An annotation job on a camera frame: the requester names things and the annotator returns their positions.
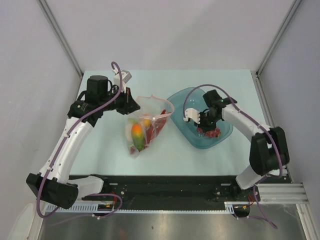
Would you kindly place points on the yellow toy lemon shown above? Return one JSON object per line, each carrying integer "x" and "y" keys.
{"x": 146, "y": 122}

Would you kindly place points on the left white cable duct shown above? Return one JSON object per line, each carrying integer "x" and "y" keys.
{"x": 88, "y": 208}

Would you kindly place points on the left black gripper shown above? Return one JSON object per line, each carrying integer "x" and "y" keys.
{"x": 129, "y": 104}

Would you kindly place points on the clear pink zip top bag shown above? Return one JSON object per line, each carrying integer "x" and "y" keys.
{"x": 152, "y": 106}

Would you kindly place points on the teal plastic tray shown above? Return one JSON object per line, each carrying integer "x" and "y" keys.
{"x": 189, "y": 130}

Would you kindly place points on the white toy cauliflower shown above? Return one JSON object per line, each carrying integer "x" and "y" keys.
{"x": 127, "y": 131}

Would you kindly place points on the right white cable duct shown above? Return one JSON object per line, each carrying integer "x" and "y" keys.
{"x": 237, "y": 206}

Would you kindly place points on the purple toy grapes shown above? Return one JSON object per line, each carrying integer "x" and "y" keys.
{"x": 210, "y": 134}

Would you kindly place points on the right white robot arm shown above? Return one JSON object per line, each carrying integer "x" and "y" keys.
{"x": 268, "y": 145}

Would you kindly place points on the green orange toy mango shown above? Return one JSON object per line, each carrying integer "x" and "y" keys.
{"x": 137, "y": 134}

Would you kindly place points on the white cable duct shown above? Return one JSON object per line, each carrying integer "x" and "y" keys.
{"x": 88, "y": 208}
{"x": 237, "y": 206}

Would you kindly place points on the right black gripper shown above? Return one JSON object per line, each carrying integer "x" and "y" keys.
{"x": 204, "y": 127}

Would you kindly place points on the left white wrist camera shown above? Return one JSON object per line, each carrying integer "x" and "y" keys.
{"x": 126, "y": 76}

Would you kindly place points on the red toy lobster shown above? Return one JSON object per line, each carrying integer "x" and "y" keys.
{"x": 152, "y": 132}

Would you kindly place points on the aluminium frame rail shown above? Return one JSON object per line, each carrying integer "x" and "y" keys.
{"x": 285, "y": 193}

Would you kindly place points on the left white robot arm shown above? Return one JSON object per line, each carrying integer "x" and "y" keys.
{"x": 52, "y": 184}

